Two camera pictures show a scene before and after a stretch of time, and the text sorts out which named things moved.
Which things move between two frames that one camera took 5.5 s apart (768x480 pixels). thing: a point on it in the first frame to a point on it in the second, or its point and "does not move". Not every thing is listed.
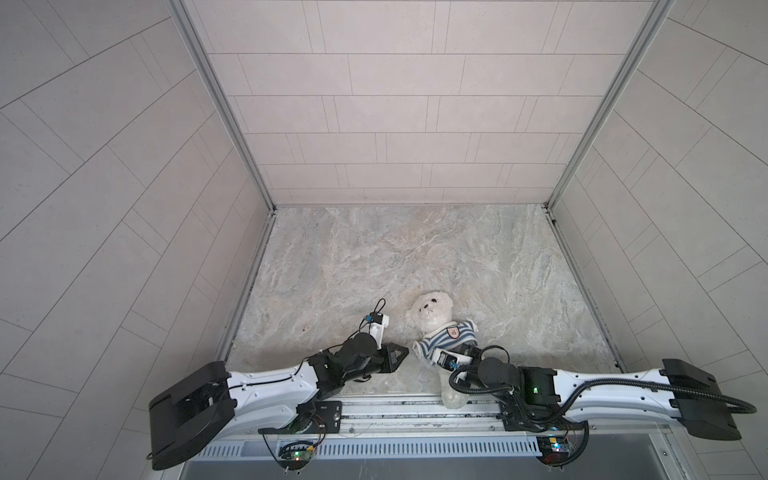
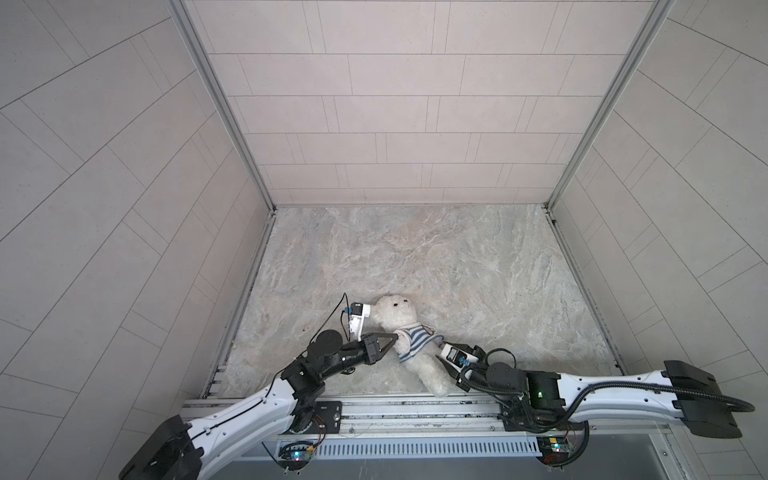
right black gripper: [470, 353] does not move
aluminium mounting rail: [436, 413] does not move
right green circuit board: [554, 449] does not move
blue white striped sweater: [446, 338] to [414, 336]
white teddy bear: [426, 312] to [393, 311]
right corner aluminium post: [661, 14] does not move
